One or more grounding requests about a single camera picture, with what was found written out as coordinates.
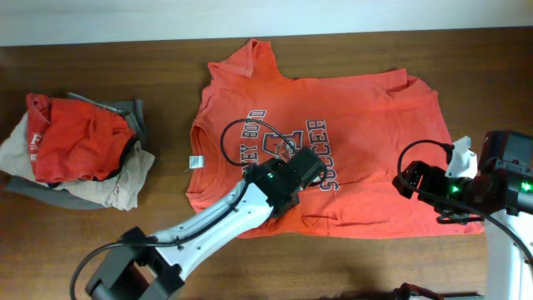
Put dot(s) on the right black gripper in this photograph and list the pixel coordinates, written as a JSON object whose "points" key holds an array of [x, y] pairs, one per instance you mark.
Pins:
{"points": [[410, 179]]}

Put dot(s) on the orange soccer t-shirt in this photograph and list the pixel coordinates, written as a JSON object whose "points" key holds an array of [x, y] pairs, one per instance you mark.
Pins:
{"points": [[362, 127]]}

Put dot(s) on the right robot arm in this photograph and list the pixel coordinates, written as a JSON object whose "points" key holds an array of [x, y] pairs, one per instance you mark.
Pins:
{"points": [[495, 188]]}

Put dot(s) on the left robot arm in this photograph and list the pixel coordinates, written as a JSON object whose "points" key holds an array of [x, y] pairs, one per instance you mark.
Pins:
{"points": [[140, 266]]}

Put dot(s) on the grey folded shirt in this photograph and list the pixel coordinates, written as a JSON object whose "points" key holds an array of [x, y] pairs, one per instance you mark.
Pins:
{"points": [[137, 121]]}

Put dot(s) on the beige folded shirt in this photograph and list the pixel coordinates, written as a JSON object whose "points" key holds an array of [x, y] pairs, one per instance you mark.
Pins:
{"points": [[125, 183]]}

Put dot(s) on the red folded shirt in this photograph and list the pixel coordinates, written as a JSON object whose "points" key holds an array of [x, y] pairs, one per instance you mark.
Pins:
{"points": [[72, 139]]}

